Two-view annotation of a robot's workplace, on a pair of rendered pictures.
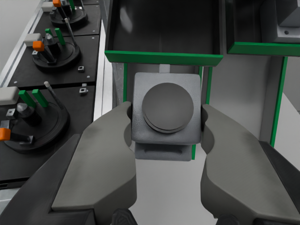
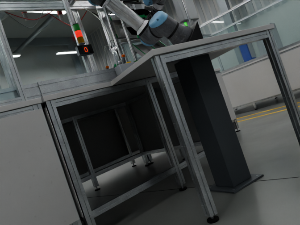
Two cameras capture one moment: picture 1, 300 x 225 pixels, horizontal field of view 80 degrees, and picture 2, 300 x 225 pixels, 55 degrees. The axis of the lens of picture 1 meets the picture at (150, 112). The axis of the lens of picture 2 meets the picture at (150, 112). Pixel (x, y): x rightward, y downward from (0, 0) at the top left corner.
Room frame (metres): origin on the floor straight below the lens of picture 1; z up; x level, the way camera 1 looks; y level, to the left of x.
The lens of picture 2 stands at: (-1.71, 1.35, 0.57)
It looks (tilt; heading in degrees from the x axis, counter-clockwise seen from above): 1 degrees up; 328
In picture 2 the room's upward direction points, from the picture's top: 19 degrees counter-clockwise
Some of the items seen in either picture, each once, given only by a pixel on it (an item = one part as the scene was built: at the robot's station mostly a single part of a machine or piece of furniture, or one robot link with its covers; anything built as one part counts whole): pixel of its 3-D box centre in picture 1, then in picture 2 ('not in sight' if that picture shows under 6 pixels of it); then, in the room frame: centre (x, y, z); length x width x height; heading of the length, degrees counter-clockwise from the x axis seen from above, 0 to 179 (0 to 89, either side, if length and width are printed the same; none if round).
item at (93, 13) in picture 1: (65, 7); not in sight; (0.72, 0.32, 1.01); 0.24 x 0.24 x 0.13; 7
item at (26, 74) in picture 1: (53, 45); not in sight; (0.48, 0.29, 1.01); 0.24 x 0.24 x 0.13; 7
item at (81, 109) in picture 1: (41, 127); not in sight; (0.22, 0.26, 0.96); 0.24 x 0.24 x 0.02; 7
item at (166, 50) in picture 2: not in sight; (185, 58); (-0.32, 0.09, 0.84); 0.90 x 0.70 x 0.03; 87
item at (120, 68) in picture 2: not in sight; (130, 68); (0.00, 0.32, 0.93); 0.21 x 0.07 x 0.06; 97
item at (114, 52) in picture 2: not in sight; (117, 56); (1.09, -0.24, 1.32); 0.14 x 0.14 x 0.38
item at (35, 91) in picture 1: (40, 98); not in sight; (0.27, 0.25, 1.01); 0.01 x 0.01 x 0.05; 7
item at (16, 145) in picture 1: (37, 123); not in sight; (0.22, 0.26, 0.98); 0.14 x 0.14 x 0.02
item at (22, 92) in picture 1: (27, 99); not in sight; (0.26, 0.28, 1.01); 0.01 x 0.01 x 0.05; 7
